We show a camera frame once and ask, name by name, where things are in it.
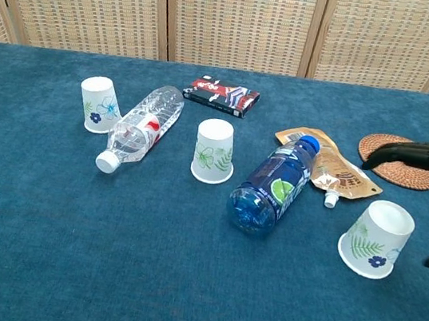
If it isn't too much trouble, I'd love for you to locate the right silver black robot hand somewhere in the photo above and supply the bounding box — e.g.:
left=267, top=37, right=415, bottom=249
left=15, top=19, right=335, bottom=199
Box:
left=348, top=125, right=429, bottom=269

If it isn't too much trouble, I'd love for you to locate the white yogurt bottle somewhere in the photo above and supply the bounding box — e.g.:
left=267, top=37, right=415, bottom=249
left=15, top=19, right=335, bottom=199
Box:
left=333, top=194, right=419, bottom=285

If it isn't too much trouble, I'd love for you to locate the paper cup blue outlined flower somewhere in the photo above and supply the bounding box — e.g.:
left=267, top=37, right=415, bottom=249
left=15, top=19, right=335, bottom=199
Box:
left=73, top=73, right=127, bottom=138

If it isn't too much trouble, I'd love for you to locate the round woven rattan coaster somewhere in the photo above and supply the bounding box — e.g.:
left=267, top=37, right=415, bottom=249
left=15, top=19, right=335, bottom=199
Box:
left=353, top=130, right=429, bottom=192

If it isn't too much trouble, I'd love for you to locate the brown spout pouch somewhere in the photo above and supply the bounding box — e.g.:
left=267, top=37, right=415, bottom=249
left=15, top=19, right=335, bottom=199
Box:
left=264, top=122, right=391, bottom=216

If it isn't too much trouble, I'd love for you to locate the blue plastic drink bottle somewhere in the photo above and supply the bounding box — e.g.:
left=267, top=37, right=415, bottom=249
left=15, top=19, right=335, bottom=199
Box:
left=222, top=124, right=324, bottom=246

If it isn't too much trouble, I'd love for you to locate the paper cup green flower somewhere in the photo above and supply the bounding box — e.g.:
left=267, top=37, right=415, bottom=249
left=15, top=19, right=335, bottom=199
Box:
left=188, top=115, right=242, bottom=189

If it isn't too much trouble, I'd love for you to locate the black red card box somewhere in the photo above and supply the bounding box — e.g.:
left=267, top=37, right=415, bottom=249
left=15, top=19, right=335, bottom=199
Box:
left=179, top=71, right=263, bottom=122

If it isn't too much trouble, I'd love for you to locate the woven wooden folding screen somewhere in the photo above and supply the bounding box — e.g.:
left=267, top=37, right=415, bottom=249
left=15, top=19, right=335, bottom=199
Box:
left=0, top=0, right=429, bottom=108

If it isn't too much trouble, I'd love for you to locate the clear plastic water bottle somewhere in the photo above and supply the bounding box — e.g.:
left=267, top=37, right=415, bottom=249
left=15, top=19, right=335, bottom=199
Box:
left=93, top=76, right=188, bottom=184

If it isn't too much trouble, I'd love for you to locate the blue felt table cover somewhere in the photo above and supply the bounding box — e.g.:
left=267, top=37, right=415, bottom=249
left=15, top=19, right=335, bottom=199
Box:
left=0, top=30, right=429, bottom=321

